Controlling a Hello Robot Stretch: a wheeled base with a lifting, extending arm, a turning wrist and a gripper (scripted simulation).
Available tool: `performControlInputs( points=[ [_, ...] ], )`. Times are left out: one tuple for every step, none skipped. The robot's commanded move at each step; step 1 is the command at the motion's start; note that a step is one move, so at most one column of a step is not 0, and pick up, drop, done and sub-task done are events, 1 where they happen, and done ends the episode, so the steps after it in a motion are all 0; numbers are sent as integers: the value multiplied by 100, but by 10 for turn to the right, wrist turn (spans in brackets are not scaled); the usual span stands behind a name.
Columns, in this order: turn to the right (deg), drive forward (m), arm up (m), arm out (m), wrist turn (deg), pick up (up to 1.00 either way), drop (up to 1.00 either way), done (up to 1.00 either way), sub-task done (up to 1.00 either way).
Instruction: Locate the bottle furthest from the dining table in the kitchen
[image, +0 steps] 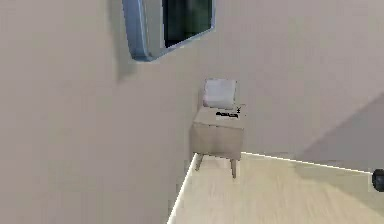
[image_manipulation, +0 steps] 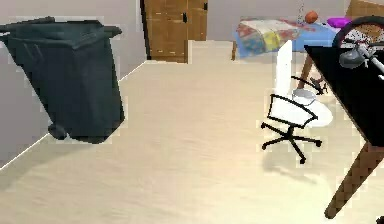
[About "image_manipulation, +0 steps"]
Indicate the brown wooden door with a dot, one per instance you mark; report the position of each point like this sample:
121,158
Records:
170,30

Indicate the white office chair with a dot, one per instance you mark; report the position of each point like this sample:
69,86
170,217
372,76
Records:
293,110

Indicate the black door hinge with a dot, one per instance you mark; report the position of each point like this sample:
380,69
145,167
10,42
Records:
205,6

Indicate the bed with colourful quilt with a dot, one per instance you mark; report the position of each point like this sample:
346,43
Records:
270,36

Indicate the dark grey wheeled bin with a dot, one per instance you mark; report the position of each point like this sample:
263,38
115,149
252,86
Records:
73,76

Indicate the orange ball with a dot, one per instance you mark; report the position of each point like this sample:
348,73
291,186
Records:
311,17

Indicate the black desk with wooden legs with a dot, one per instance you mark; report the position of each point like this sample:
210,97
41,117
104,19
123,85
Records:
353,86

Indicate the purple pillow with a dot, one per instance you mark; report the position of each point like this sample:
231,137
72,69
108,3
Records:
338,22

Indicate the grey desk lamp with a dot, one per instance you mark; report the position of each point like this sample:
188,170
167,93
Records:
358,57

